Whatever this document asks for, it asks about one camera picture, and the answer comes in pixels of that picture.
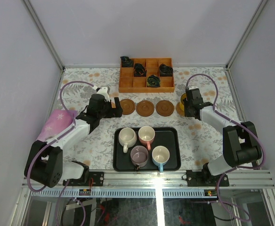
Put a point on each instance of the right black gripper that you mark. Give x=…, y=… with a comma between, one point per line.
x=186, y=113

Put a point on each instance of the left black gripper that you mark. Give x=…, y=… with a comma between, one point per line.
x=115, y=109

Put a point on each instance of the yellow ceramic cup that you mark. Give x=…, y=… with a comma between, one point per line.
x=181, y=104

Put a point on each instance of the brown wooden coaster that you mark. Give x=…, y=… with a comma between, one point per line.
x=165, y=108
x=128, y=106
x=145, y=108

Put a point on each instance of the pink ceramic cup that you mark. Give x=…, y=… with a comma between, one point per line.
x=146, y=136

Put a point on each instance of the light blue ceramic cup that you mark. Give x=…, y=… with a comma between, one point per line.
x=160, y=156

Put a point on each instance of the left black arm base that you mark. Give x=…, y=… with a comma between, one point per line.
x=78, y=174

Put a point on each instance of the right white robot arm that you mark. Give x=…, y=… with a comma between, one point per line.
x=239, y=139

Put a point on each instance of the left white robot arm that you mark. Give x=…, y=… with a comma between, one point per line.
x=45, y=161

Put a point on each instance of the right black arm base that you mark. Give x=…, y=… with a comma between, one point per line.
x=203, y=178

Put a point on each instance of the white ceramic cup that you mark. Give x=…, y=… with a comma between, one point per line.
x=127, y=138

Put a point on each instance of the purple ceramic cup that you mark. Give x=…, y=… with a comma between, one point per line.
x=139, y=156

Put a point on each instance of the purple printed cloth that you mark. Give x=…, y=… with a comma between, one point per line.
x=56, y=123

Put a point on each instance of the dark grey rolled sock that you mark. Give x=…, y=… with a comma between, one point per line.
x=165, y=71

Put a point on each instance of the blue green rolled sock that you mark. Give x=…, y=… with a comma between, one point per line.
x=153, y=81

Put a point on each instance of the orange wooden compartment box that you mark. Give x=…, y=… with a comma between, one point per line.
x=130, y=84

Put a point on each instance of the black orange rolled sock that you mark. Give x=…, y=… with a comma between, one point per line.
x=139, y=70

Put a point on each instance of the aluminium frame rail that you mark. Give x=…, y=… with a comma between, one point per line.
x=238, y=179

